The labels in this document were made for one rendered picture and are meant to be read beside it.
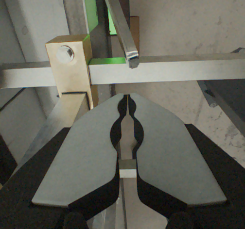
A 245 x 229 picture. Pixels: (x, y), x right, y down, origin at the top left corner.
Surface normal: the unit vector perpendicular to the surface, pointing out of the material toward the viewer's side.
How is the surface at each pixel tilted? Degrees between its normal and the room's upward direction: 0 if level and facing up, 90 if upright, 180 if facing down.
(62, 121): 90
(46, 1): 0
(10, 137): 90
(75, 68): 0
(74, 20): 0
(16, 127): 90
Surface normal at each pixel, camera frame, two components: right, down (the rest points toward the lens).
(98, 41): -0.02, 0.55
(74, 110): -0.05, -0.84
